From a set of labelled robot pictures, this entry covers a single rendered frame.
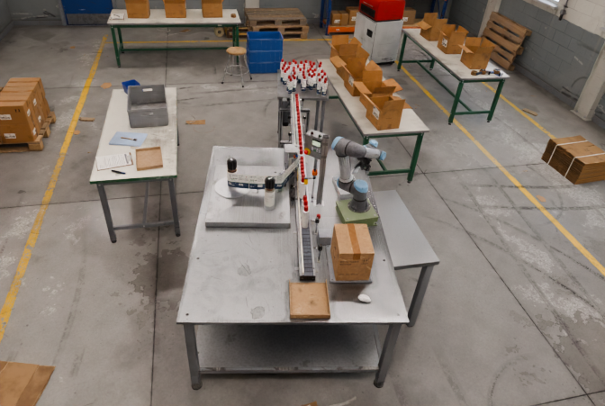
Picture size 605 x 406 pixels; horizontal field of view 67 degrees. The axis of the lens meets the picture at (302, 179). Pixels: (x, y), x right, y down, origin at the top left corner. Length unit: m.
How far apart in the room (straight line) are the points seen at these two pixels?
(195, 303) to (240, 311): 0.30
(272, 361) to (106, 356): 1.32
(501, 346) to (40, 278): 4.09
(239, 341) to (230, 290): 0.61
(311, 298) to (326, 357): 0.63
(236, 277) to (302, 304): 0.52
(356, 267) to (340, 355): 0.78
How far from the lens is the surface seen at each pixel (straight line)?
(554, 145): 7.03
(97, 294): 4.53
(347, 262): 3.18
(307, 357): 3.66
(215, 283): 3.29
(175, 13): 8.67
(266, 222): 3.65
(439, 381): 4.04
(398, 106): 5.19
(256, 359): 3.64
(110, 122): 5.33
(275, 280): 3.29
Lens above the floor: 3.29
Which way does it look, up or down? 36 degrees down
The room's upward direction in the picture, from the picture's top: 4 degrees clockwise
